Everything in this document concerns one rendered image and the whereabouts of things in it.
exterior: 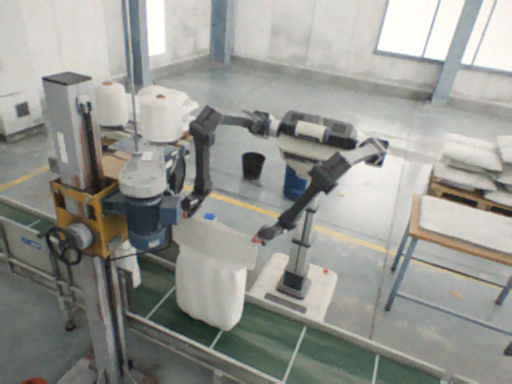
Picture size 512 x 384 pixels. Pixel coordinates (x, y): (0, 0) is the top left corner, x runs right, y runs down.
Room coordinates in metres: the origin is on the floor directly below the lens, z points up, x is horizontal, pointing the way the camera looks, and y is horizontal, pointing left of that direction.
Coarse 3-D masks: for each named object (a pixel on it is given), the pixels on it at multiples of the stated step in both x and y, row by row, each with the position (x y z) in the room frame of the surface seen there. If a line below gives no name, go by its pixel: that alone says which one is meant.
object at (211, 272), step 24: (192, 240) 1.57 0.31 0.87; (216, 240) 1.50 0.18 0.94; (240, 240) 1.47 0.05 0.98; (192, 264) 1.48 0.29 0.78; (216, 264) 1.46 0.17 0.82; (240, 264) 1.47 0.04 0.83; (192, 288) 1.47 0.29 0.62; (216, 288) 1.41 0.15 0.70; (240, 288) 1.42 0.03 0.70; (192, 312) 1.46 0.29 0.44; (216, 312) 1.41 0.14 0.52; (240, 312) 1.45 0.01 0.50
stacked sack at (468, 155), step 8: (448, 144) 4.24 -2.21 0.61; (456, 144) 4.24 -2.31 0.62; (440, 152) 4.05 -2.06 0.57; (448, 152) 4.02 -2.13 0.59; (456, 152) 4.00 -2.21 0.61; (464, 152) 4.00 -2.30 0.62; (472, 152) 4.01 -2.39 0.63; (480, 152) 4.03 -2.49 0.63; (488, 152) 4.08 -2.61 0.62; (456, 160) 3.96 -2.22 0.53; (464, 160) 3.91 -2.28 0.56; (472, 160) 3.88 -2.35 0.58; (480, 160) 3.86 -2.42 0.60; (488, 160) 3.86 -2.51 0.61; (496, 160) 3.90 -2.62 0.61; (488, 168) 3.81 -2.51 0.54; (496, 168) 3.77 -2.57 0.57
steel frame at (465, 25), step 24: (144, 0) 7.16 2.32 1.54; (216, 0) 10.24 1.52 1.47; (480, 0) 8.09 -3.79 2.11; (144, 24) 7.14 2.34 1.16; (216, 24) 10.23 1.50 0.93; (456, 24) 8.55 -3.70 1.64; (144, 48) 7.11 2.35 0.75; (216, 48) 10.22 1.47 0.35; (456, 48) 8.13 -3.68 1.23; (144, 72) 7.06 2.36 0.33; (456, 72) 8.08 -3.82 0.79; (432, 96) 8.54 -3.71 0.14
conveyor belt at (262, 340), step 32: (32, 224) 2.16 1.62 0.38; (160, 288) 1.67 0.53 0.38; (160, 320) 1.43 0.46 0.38; (192, 320) 1.46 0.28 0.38; (256, 320) 1.51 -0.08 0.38; (288, 320) 1.53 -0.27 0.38; (224, 352) 1.27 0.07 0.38; (256, 352) 1.29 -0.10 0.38; (288, 352) 1.32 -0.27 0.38; (320, 352) 1.34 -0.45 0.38; (352, 352) 1.36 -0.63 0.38
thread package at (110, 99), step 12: (96, 84) 1.48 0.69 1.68; (108, 84) 1.51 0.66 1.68; (120, 84) 1.52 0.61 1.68; (96, 96) 1.43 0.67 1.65; (108, 96) 1.43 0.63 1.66; (120, 96) 1.46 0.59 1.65; (108, 108) 1.42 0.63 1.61; (120, 108) 1.45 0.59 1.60; (108, 120) 1.42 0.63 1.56; (120, 120) 1.45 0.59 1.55
